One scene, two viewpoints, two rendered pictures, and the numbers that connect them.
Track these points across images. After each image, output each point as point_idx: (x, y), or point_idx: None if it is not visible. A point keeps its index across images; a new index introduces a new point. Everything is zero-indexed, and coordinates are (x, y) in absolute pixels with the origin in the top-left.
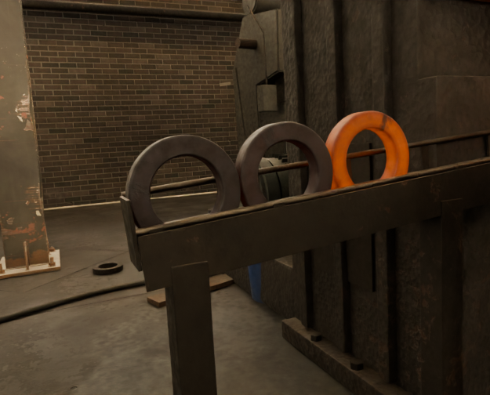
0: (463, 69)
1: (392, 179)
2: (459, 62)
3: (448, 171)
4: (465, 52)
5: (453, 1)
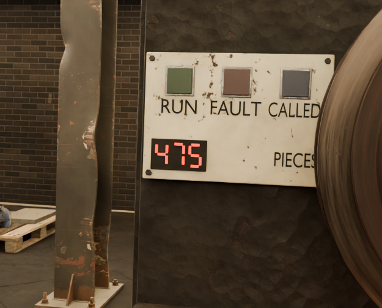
0: (235, 294)
1: None
2: (225, 282)
3: None
4: (239, 267)
5: (216, 186)
